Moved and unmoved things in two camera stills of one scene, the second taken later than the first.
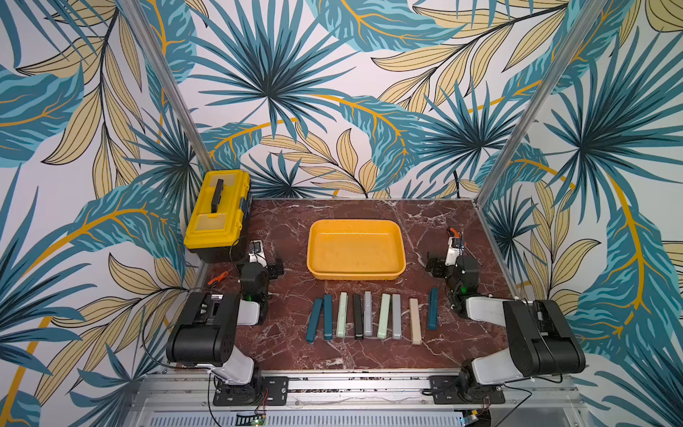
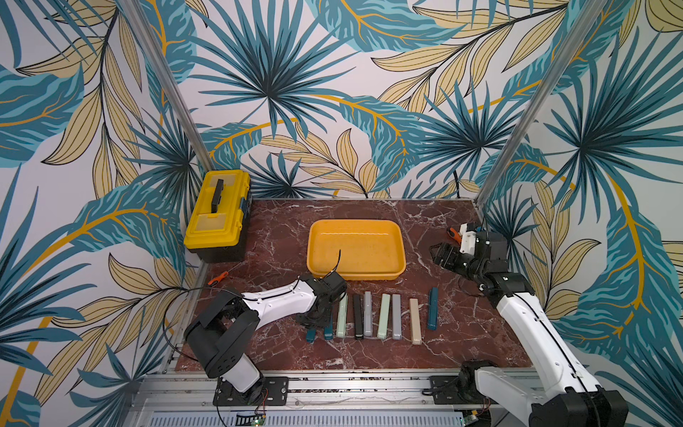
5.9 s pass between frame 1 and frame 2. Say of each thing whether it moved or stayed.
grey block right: stayed
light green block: stayed
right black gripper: moved
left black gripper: moved
